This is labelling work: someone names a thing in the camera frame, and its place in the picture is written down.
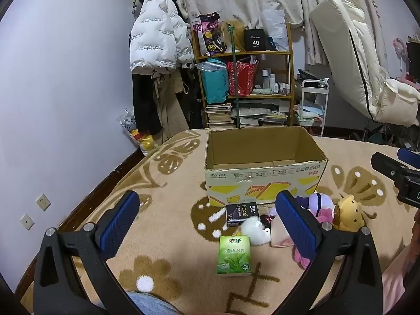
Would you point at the red patterned bag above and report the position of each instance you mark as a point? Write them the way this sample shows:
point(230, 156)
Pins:
point(244, 78)

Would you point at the person's blue jeans leg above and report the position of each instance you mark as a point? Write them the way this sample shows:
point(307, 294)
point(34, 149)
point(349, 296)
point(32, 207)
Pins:
point(151, 303)

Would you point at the printed cardboard box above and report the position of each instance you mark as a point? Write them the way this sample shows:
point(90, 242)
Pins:
point(262, 183)

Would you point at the purple white plush doll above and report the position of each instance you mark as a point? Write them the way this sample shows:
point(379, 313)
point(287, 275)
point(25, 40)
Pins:
point(315, 203)

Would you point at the light blue cloth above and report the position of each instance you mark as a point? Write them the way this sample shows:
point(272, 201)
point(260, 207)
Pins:
point(310, 111)

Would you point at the beige patterned blanket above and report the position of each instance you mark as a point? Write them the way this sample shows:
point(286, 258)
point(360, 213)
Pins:
point(164, 236)

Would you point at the white plastic bag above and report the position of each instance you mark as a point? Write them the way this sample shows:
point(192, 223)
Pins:
point(275, 26)

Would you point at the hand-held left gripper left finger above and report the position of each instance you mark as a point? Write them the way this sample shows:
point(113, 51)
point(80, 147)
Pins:
point(119, 224)

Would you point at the pink fan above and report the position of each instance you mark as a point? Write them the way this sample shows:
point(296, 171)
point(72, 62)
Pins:
point(399, 51)

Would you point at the beige trench coat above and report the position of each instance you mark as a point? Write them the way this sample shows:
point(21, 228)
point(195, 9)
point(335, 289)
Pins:
point(170, 115)

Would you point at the white trolley cart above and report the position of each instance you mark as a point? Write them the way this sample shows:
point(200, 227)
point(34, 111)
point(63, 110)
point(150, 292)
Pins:
point(325, 105)

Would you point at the blonde wig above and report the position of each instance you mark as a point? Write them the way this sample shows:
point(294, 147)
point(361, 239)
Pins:
point(229, 36)

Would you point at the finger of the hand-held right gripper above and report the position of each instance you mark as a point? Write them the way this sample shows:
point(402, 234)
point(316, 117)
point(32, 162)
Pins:
point(390, 165)
point(410, 158)

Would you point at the black tissue pack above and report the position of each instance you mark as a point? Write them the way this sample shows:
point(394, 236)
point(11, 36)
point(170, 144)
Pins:
point(241, 213)

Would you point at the metal frame legs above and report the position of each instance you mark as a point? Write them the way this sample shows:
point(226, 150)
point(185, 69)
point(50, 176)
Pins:
point(387, 134)

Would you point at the white plush toy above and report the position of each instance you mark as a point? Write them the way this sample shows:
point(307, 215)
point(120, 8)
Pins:
point(254, 231)

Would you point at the yellow bear plush toy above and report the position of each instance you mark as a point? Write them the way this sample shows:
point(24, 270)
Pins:
point(347, 211)

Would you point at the black coat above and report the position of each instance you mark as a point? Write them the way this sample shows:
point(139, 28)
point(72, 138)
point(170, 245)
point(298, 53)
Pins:
point(144, 105)

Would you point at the pink plush toy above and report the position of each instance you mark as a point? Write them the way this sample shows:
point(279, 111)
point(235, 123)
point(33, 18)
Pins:
point(325, 217)

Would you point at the row of cosmetic bottles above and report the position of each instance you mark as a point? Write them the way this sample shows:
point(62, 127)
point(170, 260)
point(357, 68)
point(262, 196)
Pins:
point(269, 80)

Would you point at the white wall socket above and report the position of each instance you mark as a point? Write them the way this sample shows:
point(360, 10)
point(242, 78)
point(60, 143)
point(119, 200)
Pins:
point(43, 202)
point(27, 222)

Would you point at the white puffer jacket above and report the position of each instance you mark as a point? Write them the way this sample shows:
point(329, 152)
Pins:
point(154, 32)

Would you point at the person's right forearm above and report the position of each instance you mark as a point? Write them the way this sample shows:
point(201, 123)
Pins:
point(398, 279)

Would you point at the green tissue pack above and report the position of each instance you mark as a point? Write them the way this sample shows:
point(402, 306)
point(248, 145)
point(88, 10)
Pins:
point(233, 256)

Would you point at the pile of books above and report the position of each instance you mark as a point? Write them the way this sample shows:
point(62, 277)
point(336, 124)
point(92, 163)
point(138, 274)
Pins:
point(218, 115)

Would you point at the wooden shelf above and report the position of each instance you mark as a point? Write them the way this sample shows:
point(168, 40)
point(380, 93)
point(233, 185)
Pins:
point(249, 53)

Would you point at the teal bag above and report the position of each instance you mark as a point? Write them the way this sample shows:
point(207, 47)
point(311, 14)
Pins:
point(213, 83)

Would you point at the black bag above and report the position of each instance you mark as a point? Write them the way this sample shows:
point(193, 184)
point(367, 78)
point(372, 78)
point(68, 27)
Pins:
point(310, 77)

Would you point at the pink tissue pack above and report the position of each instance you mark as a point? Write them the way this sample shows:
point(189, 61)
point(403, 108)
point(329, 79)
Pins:
point(280, 234)

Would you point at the black monitor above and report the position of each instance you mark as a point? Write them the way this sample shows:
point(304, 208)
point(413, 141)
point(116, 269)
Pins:
point(413, 59)

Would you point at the black box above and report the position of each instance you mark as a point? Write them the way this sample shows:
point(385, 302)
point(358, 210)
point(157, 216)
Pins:
point(256, 41)

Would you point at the dark red small packet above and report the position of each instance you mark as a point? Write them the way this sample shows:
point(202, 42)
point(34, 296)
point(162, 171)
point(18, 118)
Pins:
point(265, 219)

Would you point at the green pole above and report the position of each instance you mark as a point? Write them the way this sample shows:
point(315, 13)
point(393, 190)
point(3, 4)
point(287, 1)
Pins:
point(234, 72)

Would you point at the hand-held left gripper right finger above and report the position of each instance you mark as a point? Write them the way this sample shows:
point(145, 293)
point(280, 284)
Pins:
point(297, 226)

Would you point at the dark hanging clothing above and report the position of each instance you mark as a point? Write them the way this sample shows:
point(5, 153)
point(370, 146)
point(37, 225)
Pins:
point(194, 105)

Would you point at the patterned tote bag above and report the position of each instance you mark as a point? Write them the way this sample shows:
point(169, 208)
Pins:
point(206, 36)

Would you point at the clear plastic bag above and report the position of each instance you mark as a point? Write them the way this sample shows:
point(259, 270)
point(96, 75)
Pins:
point(137, 134)

